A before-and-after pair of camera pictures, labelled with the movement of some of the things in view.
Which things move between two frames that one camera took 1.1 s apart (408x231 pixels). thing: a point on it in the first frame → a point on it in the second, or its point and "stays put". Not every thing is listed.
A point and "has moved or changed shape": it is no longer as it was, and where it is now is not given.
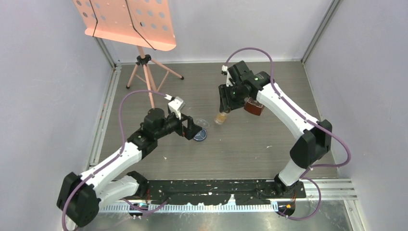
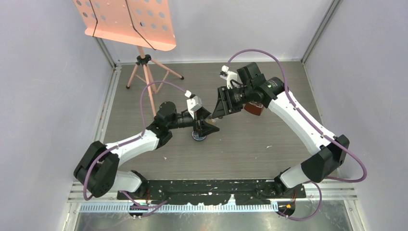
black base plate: [213, 192] stays put
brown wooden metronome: [253, 106] stays put
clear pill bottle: [220, 118] has moved or changed shape
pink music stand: [142, 23] stays put
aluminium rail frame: [106, 108] stays put
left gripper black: [188, 132] → [204, 128]
